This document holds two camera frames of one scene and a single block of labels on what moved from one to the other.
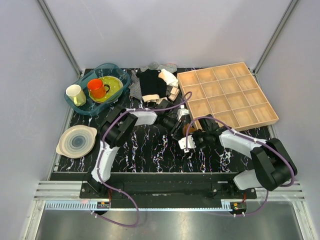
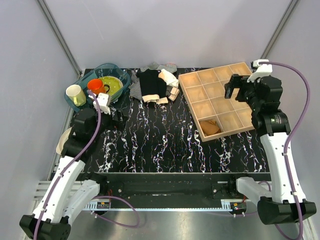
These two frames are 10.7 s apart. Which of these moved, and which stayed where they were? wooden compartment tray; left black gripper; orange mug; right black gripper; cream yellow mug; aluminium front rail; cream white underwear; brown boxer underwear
Moved: left black gripper; brown boxer underwear; right black gripper
Stayed: wooden compartment tray; cream white underwear; aluminium front rail; cream yellow mug; orange mug
